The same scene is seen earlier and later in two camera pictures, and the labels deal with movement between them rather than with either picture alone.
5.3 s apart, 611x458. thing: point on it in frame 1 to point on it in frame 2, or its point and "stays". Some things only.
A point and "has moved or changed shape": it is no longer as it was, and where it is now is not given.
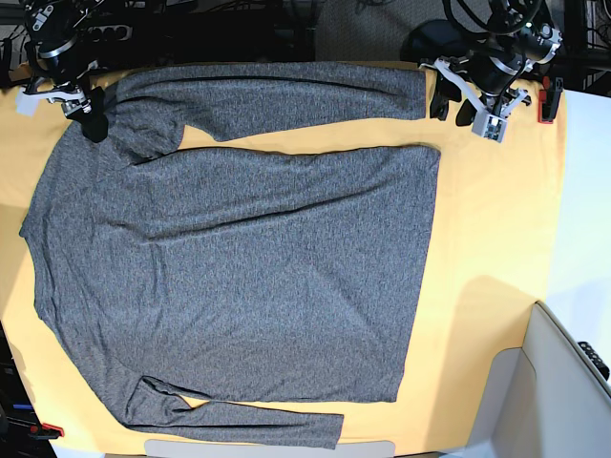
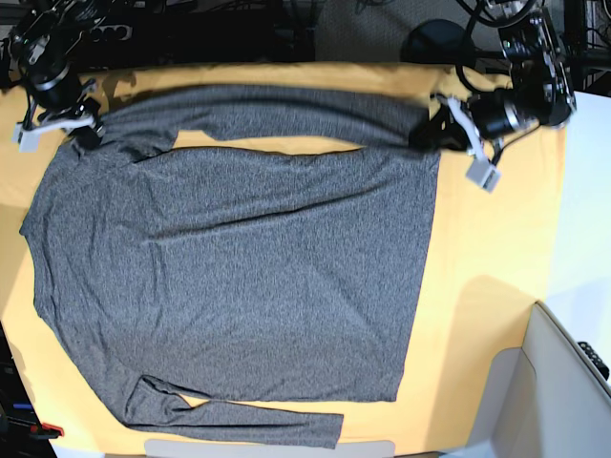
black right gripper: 492,70 to 496,113
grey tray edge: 188,448 stays
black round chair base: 436,37 stays
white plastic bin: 541,400 stays
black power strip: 115,32 stays
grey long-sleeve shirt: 279,274 has moved or changed shape
